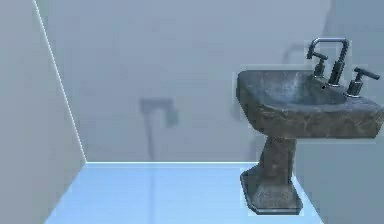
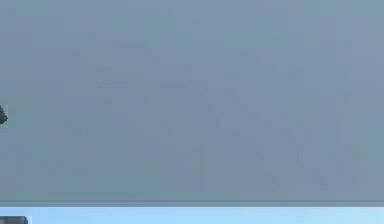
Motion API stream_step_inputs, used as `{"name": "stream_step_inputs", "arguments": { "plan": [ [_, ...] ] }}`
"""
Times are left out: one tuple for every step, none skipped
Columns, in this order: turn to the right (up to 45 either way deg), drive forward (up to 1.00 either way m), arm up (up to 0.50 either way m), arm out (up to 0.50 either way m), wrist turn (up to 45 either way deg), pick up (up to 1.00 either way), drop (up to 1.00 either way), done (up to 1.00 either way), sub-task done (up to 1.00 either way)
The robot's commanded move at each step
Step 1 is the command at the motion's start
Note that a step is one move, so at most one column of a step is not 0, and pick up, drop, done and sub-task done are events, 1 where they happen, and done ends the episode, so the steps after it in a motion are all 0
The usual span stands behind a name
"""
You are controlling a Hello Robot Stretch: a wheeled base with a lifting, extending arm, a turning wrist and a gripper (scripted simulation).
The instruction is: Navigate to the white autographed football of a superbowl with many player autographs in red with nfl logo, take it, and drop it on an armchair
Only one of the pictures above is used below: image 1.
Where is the dark metal faucet spout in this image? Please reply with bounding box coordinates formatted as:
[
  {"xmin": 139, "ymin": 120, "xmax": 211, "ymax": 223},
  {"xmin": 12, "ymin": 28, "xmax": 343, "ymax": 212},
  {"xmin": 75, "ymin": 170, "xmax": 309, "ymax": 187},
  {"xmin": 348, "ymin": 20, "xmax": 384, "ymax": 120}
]
[{"xmin": 306, "ymin": 37, "xmax": 350, "ymax": 88}]

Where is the dark stone pedestal sink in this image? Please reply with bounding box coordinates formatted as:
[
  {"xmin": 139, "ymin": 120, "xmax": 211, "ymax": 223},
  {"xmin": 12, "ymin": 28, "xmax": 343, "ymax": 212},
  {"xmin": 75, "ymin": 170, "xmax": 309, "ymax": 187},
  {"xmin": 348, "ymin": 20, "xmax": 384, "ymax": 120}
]
[{"xmin": 235, "ymin": 69, "xmax": 384, "ymax": 216}]

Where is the dark metal tap handle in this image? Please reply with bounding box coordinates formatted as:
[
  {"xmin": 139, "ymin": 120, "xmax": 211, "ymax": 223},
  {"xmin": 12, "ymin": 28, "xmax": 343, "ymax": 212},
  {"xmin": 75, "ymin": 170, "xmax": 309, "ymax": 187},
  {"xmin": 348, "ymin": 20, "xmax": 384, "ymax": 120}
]
[
  {"xmin": 311, "ymin": 51, "xmax": 330, "ymax": 81},
  {"xmin": 345, "ymin": 67, "xmax": 381, "ymax": 99}
]

